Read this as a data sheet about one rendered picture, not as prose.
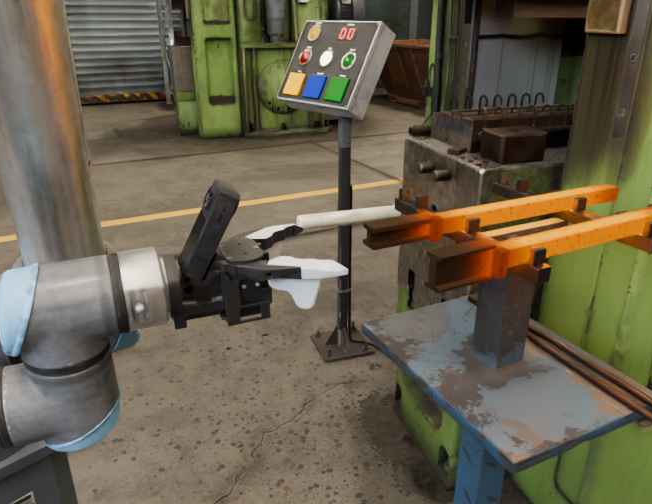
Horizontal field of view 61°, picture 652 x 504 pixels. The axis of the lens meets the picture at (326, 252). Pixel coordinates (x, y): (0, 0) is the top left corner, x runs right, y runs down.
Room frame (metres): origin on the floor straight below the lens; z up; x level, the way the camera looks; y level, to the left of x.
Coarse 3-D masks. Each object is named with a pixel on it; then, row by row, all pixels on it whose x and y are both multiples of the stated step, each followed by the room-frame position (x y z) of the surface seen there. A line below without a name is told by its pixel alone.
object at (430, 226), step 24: (552, 192) 0.85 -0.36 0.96; (576, 192) 0.85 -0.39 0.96; (600, 192) 0.86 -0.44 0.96; (408, 216) 0.72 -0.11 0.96; (432, 216) 0.72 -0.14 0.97; (456, 216) 0.73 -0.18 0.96; (480, 216) 0.75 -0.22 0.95; (504, 216) 0.77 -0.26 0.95; (528, 216) 0.79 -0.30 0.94; (384, 240) 0.69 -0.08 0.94; (408, 240) 0.70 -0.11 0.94; (432, 240) 0.71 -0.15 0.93
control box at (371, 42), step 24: (312, 24) 1.99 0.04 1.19; (336, 24) 1.91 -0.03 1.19; (360, 24) 1.83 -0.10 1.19; (384, 24) 1.79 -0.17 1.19; (312, 48) 1.93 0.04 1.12; (336, 48) 1.85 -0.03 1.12; (360, 48) 1.78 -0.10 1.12; (384, 48) 1.79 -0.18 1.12; (288, 72) 1.96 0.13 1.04; (312, 72) 1.87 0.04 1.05; (336, 72) 1.80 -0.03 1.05; (360, 72) 1.73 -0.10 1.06; (288, 96) 1.89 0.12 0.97; (360, 96) 1.72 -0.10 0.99
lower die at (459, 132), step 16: (432, 112) 1.50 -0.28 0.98; (448, 112) 1.44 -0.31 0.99; (528, 112) 1.42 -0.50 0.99; (544, 112) 1.42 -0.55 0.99; (560, 112) 1.42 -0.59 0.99; (432, 128) 1.50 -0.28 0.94; (448, 128) 1.42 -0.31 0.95; (464, 128) 1.35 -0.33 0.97; (480, 128) 1.32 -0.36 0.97; (464, 144) 1.34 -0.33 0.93; (480, 144) 1.32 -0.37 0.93; (560, 144) 1.39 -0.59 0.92
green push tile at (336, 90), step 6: (336, 78) 1.77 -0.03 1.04; (342, 78) 1.75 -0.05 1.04; (330, 84) 1.78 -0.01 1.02; (336, 84) 1.76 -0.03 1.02; (342, 84) 1.74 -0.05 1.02; (348, 84) 1.73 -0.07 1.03; (330, 90) 1.76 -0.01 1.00; (336, 90) 1.75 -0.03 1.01; (342, 90) 1.73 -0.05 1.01; (324, 96) 1.77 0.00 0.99; (330, 96) 1.75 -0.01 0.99; (336, 96) 1.73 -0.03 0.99; (342, 96) 1.72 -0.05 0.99
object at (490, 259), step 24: (624, 216) 0.73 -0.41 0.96; (648, 216) 0.73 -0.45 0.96; (480, 240) 0.62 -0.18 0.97; (504, 240) 0.64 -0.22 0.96; (528, 240) 0.64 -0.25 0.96; (552, 240) 0.64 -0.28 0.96; (576, 240) 0.66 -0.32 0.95; (600, 240) 0.69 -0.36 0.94; (432, 264) 0.58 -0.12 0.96; (456, 264) 0.58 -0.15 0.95; (480, 264) 0.60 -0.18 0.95; (504, 264) 0.60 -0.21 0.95; (432, 288) 0.57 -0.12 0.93; (456, 288) 0.58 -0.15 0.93
